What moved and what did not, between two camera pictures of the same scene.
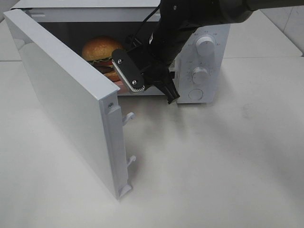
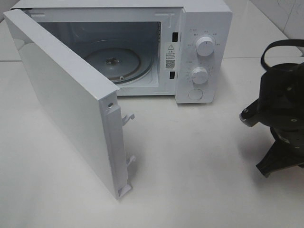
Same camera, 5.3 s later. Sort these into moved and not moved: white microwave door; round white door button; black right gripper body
Moved: black right gripper body
Not moved: white microwave door; round white door button
